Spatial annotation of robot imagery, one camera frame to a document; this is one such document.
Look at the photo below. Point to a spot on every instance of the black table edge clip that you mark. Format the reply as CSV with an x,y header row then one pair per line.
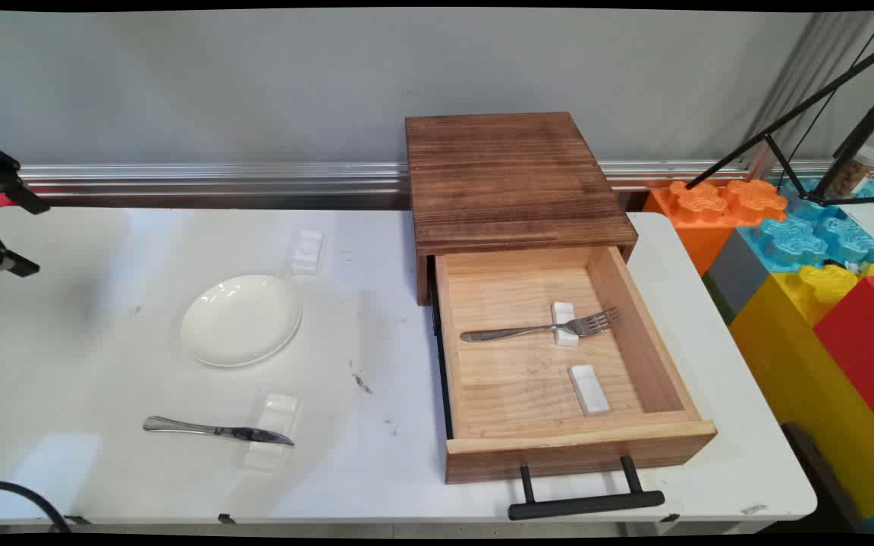
x,y
226,519
669,519

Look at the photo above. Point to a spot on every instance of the black tripod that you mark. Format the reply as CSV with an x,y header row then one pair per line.
x,y
793,117

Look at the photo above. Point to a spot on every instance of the yellow toy block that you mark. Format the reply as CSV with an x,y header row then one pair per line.
x,y
793,356

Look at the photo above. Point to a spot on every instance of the white ceramic cutlery rest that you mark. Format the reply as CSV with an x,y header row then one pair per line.
x,y
562,310
278,409
589,390
306,254

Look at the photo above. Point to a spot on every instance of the small red object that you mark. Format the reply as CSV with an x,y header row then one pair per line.
x,y
2,202

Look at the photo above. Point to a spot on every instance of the clear jar of nuts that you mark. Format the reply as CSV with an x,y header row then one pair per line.
x,y
858,171

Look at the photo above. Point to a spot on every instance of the dark wooden cabinet box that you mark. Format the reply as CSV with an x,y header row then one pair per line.
x,y
513,182

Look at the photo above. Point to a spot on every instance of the aluminium rail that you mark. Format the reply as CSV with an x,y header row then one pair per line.
x,y
217,178

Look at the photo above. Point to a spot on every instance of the silver table knife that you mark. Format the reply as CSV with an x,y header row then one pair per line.
x,y
179,426

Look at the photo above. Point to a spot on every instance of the orange toy block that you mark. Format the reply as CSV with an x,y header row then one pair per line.
x,y
699,227

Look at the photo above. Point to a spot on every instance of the red toy block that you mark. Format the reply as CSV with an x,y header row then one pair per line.
x,y
866,341

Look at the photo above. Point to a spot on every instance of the blue toy block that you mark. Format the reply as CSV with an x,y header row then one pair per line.
x,y
801,243

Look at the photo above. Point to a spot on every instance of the white round plate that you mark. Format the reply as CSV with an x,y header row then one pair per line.
x,y
240,322

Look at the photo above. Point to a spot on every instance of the silver fork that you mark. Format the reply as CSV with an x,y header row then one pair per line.
x,y
505,332

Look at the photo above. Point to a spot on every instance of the grey toy block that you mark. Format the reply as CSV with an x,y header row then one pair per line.
x,y
737,273

